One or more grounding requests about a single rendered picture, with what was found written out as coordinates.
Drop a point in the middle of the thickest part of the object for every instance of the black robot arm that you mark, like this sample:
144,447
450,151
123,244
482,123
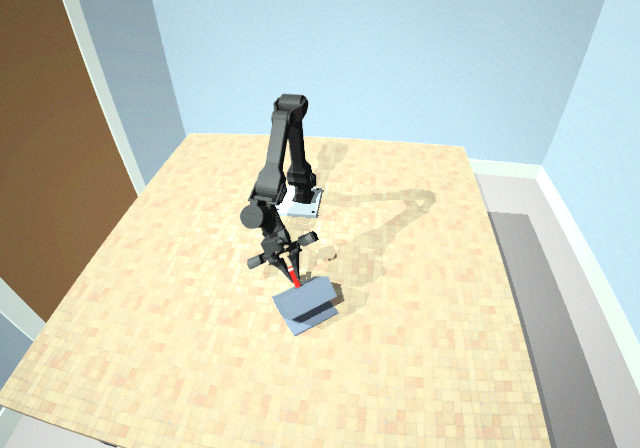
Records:
270,187

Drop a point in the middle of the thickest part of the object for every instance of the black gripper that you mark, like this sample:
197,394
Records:
274,258

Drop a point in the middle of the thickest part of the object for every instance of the red peg with white band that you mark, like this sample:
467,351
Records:
292,274

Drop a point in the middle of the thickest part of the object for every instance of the grey-blue square panel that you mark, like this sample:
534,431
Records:
307,305

